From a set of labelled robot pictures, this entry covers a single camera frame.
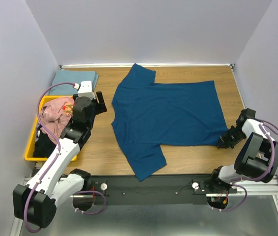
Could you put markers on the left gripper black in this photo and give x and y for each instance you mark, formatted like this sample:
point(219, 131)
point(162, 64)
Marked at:
point(101, 107)

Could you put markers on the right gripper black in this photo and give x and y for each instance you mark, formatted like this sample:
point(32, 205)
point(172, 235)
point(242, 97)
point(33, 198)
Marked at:
point(227, 142)

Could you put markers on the dark blue t-shirt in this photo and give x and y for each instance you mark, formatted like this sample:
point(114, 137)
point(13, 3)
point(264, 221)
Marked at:
point(149, 115)

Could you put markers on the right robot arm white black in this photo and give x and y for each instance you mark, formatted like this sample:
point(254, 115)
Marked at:
point(258, 159)

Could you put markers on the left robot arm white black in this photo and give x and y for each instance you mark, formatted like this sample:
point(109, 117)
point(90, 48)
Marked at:
point(36, 202)

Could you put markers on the folded light blue t-shirt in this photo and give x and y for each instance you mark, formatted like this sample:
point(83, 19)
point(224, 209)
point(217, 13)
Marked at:
point(73, 77)

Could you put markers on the pink t-shirt in bin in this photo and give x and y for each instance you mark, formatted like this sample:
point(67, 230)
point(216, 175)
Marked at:
point(55, 116)

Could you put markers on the black garment in bin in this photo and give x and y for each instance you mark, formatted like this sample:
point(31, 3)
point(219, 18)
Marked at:
point(43, 147)

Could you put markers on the yellow plastic bin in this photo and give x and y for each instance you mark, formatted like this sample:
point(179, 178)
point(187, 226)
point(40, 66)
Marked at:
point(30, 147)

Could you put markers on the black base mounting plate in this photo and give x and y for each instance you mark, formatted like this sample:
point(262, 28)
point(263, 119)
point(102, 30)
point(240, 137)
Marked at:
point(194, 189)

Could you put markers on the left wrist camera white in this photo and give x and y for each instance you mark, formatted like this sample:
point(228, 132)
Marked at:
point(85, 89)

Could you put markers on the aluminium extrusion rail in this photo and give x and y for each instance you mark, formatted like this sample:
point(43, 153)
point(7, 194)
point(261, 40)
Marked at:
point(259, 184)

